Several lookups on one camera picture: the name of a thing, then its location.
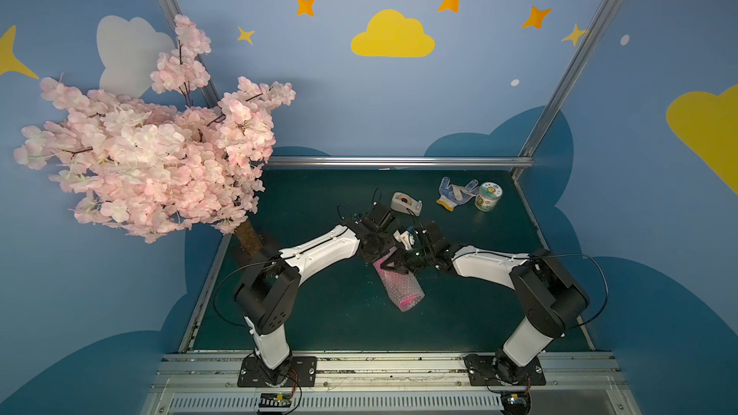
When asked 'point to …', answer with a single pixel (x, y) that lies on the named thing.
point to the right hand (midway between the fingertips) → (386, 262)
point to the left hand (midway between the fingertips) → (392, 245)
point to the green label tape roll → (489, 193)
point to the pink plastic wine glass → (403, 288)
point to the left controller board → (275, 400)
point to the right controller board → (515, 402)
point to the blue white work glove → (452, 195)
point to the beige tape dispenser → (404, 203)
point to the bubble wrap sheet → (402, 289)
